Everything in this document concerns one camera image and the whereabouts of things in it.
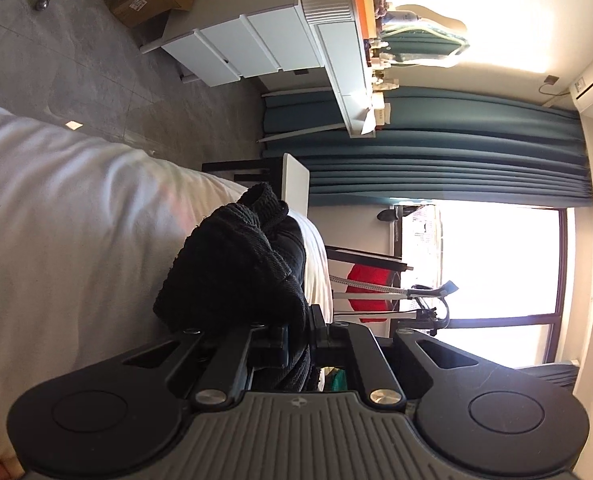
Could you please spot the small dark sill object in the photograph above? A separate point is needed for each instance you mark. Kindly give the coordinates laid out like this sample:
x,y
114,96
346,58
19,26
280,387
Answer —
x,y
387,215

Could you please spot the black knit sweater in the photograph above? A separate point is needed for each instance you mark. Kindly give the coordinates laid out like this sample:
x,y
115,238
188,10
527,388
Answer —
x,y
236,270

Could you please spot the dark-framed window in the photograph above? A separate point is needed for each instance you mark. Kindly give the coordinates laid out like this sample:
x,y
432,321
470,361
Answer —
x,y
501,260

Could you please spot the row of small bottles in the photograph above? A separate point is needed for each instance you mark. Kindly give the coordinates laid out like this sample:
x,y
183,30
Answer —
x,y
384,55

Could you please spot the wall power socket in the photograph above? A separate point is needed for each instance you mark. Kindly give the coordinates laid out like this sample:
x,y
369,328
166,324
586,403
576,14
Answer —
x,y
552,80

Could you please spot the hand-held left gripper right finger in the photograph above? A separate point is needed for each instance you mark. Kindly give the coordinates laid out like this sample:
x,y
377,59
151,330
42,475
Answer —
x,y
349,340

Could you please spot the white desk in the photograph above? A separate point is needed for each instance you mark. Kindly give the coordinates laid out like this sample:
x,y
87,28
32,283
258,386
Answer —
x,y
346,70

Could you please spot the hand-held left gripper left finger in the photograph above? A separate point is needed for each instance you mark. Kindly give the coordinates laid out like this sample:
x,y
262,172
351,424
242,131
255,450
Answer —
x,y
271,347

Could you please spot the white drawer cabinet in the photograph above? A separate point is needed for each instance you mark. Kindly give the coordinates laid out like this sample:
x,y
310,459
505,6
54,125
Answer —
x,y
256,40

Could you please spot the small paper scrap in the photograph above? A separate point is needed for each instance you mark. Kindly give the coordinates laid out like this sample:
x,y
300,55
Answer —
x,y
74,124

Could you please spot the small white box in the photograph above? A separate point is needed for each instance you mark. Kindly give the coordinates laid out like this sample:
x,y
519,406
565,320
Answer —
x,y
380,114

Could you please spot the bed with pastel duvet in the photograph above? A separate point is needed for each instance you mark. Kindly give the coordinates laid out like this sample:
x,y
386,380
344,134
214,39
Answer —
x,y
66,240

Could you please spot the white side table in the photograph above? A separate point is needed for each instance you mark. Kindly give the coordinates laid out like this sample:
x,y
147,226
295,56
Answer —
x,y
296,180

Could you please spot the grey pleated curtain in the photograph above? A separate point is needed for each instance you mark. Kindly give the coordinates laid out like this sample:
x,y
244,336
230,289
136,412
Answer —
x,y
551,375

